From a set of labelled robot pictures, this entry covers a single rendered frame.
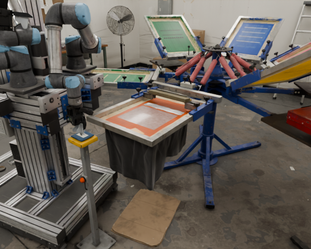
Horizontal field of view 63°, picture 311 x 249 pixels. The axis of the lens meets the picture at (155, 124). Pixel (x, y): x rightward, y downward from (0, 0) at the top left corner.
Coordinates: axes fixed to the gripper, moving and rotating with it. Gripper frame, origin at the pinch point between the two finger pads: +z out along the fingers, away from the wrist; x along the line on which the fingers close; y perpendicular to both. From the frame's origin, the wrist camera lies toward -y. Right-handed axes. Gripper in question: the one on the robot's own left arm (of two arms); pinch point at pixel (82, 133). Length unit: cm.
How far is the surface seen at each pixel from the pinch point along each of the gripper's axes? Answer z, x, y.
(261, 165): 98, 73, -189
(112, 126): -0.7, 8.6, -17.2
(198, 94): -5, 28, -99
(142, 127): 2.8, 20.4, -33.6
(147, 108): 3, 3, -61
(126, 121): 2.8, 5.3, -33.7
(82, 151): 11.9, 0.8, 2.1
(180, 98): -7, 25, -73
